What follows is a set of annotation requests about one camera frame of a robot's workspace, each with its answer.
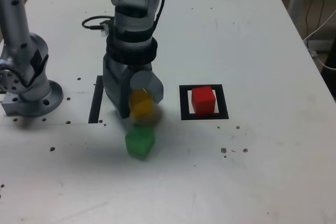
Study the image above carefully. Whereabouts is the white cable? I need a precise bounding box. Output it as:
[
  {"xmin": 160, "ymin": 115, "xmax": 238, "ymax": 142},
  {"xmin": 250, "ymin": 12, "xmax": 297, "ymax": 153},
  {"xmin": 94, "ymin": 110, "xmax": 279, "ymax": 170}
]
[{"xmin": 303, "ymin": 10, "xmax": 336, "ymax": 70}]

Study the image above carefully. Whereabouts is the red cube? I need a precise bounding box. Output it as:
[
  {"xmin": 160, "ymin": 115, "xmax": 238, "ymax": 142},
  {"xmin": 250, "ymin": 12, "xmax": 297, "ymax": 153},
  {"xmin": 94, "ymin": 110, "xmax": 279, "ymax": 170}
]
[{"xmin": 191, "ymin": 86, "xmax": 217, "ymax": 115}]

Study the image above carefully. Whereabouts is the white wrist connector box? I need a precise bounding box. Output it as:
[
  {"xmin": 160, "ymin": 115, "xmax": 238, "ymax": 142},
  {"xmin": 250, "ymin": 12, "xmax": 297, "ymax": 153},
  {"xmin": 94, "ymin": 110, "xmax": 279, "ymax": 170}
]
[{"xmin": 101, "ymin": 20, "xmax": 110, "ymax": 37}]

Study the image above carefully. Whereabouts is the black tape square outline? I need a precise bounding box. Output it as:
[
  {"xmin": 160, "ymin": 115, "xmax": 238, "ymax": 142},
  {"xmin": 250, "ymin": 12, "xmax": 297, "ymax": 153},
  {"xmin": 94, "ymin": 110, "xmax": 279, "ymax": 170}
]
[{"xmin": 178, "ymin": 84, "xmax": 229, "ymax": 121}]

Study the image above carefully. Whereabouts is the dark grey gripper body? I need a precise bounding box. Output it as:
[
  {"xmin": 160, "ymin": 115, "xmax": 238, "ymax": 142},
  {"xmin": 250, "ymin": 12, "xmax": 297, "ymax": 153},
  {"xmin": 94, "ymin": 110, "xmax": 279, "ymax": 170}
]
[{"xmin": 104, "ymin": 54, "xmax": 153, "ymax": 78}]

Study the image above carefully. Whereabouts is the black tape strip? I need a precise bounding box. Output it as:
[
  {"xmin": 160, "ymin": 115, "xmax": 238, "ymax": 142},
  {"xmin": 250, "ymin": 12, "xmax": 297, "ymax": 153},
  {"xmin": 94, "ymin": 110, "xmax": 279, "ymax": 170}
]
[{"xmin": 88, "ymin": 75, "xmax": 106, "ymax": 124}]

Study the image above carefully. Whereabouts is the yellow cube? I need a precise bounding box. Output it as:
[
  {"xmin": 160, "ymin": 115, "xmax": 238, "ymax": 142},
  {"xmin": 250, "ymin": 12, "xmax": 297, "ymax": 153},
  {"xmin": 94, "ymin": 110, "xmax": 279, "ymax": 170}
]
[{"xmin": 129, "ymin": 89, "xmax": 154, "ymax": 119}]

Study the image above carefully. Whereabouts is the black hanging cable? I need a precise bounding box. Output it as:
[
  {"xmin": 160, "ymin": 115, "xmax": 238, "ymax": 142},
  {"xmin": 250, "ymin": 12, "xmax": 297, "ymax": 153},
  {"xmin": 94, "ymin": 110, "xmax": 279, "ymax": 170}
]
[{"xmin": 305, "ymin": 0, "xmax": 326, "ymax": 40}]

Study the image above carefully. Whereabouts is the green cube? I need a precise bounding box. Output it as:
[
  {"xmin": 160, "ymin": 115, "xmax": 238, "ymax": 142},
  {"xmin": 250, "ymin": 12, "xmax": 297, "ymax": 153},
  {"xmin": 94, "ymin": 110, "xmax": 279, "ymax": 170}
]
[{"xmin": 124, "ymin": 125, "xmax": 155, "ymax": 161}]

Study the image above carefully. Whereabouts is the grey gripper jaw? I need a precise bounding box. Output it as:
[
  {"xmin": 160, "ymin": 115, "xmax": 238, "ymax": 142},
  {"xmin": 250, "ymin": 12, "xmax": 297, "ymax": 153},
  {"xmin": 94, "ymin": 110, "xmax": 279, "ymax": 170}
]
[
  {"xmin": 102, "ymin": 55, "xmax": 132, "ymax": 119},
  {"xmin": 130, "ymin": 71, "xmax": 165, "ymax": 103}
]

